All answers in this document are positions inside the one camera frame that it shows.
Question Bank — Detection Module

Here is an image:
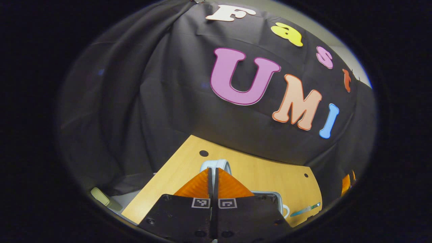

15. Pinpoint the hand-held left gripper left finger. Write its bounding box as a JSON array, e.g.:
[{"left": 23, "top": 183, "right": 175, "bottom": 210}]
[{"left": 138, "top": 167, "right": 214, "bottom": 242}]

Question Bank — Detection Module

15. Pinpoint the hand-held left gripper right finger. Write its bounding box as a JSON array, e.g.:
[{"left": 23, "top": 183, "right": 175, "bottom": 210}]
[{"left": 214, "top": 167, "right": 293, "bottom": 242}]

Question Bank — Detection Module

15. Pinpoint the pale blue suitcase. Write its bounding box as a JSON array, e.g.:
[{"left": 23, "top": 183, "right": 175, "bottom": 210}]
[{"left": 200, "top": 159, "right": 291, "bottom": 219}]

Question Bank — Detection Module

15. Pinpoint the beige plastic box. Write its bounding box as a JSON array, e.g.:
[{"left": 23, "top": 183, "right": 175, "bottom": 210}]
[{"left": 90, "top": 187, "right": 123, "bottom": 212}]

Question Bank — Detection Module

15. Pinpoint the black backdrop cloth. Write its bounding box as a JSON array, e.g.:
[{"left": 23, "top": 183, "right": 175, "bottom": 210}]
[{"left": 57, "top": 0, "right": 377, "bottom": 203}]

